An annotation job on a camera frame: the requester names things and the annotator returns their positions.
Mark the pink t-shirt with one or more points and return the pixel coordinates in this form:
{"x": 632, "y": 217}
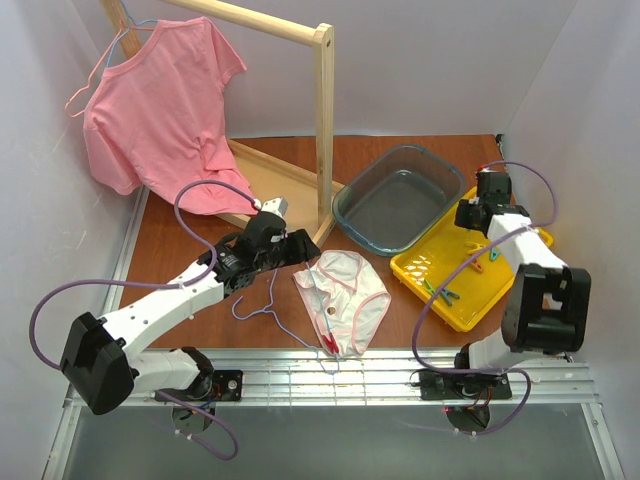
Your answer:
{"x": 157, "y": 120}

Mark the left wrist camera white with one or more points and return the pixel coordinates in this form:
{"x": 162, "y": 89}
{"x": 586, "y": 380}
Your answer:
{"x": 277, "y": 206}

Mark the aluminium mounting rail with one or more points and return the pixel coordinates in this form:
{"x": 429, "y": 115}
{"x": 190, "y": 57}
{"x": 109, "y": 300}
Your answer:
{"x": 299, "y": 378}

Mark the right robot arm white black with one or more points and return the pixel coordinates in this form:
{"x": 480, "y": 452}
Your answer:
{"x": 547, "y": 308}

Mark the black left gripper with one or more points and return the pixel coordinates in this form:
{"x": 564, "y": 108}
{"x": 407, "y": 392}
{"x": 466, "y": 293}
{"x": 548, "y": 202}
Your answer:
{"x": 292, "y": 246}

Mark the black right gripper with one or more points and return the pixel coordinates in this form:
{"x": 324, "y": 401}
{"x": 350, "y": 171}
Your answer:
{"x": 493, "y": 180}

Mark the yellow clothespin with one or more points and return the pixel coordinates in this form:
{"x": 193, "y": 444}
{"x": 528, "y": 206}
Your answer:
{"x": 473, "y": 247}

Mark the light blue wire hanger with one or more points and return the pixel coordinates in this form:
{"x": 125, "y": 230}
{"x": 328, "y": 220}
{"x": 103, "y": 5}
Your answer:
{"x": 268, "y": 309}

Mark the green clothespin in tray front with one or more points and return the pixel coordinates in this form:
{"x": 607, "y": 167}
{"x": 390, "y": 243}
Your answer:
{"x": 428, "y": 287}

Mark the orange clothespin near front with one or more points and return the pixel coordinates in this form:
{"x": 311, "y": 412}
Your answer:
{"x": 476, "y": 266}

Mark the white pink-trimmed underwear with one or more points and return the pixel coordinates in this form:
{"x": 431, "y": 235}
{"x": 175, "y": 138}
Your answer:
{"x": 343, "y": 295}

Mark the red clothespin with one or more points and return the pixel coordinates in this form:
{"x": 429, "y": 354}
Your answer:
{"x": 330, "y": 344}

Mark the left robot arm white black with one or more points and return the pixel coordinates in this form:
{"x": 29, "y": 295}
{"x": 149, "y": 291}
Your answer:
{"x": 105, "y": 359}

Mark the pink wire hanger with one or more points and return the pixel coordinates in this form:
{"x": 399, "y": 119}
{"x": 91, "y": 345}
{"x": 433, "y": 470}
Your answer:
{"x": 126, "y": 24}

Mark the wooden clothes rack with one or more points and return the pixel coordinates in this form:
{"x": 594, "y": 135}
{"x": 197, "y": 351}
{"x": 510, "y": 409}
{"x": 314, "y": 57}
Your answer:
{"x": 310, "y": 195}

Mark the teal transparent plastic tub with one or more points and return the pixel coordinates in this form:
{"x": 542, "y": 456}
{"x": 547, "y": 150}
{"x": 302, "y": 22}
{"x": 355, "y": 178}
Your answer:
{"x": 389, "y": 205}

